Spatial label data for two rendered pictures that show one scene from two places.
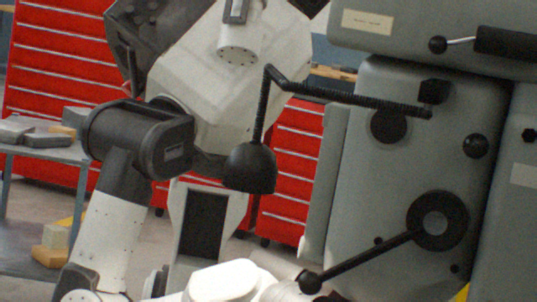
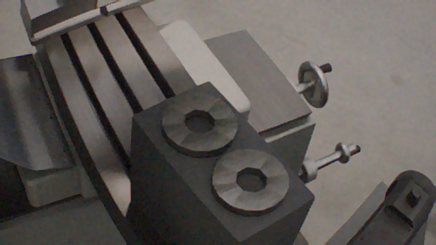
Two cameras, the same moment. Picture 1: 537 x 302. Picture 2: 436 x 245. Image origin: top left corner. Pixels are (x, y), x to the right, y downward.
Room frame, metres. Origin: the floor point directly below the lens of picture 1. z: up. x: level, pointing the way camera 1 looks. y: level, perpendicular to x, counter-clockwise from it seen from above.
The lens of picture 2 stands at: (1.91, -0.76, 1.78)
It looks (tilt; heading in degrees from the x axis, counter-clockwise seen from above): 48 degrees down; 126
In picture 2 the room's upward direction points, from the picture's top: 11 degrees clockwise
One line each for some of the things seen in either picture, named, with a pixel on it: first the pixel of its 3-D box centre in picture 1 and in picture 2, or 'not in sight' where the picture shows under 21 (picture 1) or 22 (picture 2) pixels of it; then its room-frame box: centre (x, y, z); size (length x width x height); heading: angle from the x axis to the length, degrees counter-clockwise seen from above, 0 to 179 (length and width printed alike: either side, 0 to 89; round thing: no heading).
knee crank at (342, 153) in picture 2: not in sight; (330, 158); (1.51, 0.28, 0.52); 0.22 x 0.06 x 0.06; 74
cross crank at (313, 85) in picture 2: not in sight; (301, 88); (1.37, 0.29, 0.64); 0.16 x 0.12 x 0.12; 74
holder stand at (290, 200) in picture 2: not in sight; (215, 198); (1.61, -0.32, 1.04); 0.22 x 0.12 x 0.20; 171
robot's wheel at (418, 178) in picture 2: not in sight; (412, 203); (1.79, 0.37, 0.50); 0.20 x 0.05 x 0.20; 2
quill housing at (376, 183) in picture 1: (417, 184); not in sight; (1.22, -0.20, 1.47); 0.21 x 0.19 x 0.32; 164
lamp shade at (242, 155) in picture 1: (252, 164); not in sight; (1.26, 0.02, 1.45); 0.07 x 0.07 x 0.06
